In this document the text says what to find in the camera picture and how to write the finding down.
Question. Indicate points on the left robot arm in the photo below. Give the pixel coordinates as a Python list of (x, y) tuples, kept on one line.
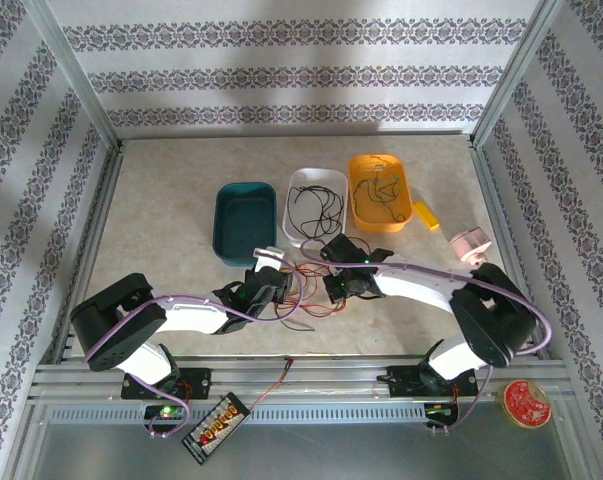
[(121, 325)]

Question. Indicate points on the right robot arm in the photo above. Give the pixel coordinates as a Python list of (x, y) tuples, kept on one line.
[(491, 315)]

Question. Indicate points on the teal plastic bin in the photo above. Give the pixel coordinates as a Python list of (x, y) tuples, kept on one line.
[(245, 222)]

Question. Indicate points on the orange plastic bin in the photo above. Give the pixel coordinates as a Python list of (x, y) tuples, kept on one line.
[(381, 220)]

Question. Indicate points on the white plastic bin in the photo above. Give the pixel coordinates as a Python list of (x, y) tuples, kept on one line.
[(313, 180)]

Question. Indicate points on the yellow block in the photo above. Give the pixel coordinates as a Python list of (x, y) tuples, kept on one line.
[(427, 215)]

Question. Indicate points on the pink white gadget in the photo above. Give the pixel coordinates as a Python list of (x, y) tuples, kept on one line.
[(468, 245)]

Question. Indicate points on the black power distribution board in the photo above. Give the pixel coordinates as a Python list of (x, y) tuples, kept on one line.
[(216, 430)]

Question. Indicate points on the left controller board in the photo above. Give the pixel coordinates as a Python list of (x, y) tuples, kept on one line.
[(165, 412)]

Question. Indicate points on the controller board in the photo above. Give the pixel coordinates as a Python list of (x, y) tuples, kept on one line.
[(441, 414), (165, 412)]

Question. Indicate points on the right controller board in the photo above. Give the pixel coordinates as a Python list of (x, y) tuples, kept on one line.
[(441, 414)]

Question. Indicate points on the red round tin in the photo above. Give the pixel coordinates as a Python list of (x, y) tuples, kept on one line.
[(526, 405)]

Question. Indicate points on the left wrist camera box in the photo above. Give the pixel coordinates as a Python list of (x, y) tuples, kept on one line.
[(269, 259)]

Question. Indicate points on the aluminium frame rail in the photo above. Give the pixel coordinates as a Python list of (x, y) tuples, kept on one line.
[(331, 375), (493, 200), (281, 135), (92, 240)]

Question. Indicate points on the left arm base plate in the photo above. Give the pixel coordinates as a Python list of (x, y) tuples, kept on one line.
[(198, 382)]

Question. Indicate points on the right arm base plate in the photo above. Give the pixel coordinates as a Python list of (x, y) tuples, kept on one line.
[(406, 382)]

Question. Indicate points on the aluminium frame post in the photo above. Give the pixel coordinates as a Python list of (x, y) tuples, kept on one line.
[(78, 75), (515, 75)]

